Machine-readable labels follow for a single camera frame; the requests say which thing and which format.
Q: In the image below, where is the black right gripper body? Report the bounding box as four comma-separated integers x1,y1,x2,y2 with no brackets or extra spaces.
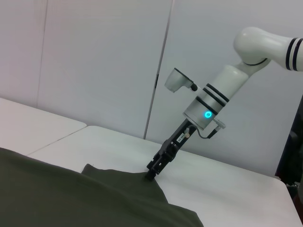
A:
153,119,198,164

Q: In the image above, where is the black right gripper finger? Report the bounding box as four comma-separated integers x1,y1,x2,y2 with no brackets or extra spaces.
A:
151,155,175,182
144,154,164,182

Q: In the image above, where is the dark green FREE t-shirt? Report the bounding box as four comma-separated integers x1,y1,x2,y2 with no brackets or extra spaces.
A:
0,147,204,227

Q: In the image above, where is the black monitor edge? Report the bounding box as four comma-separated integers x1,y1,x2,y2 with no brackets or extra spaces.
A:
276,94,303,227

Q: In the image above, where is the right arm connector cable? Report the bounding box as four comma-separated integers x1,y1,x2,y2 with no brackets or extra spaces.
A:
196,119,227,140

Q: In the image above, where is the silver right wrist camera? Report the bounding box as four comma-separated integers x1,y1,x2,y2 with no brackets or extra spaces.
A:
165,68,198,93

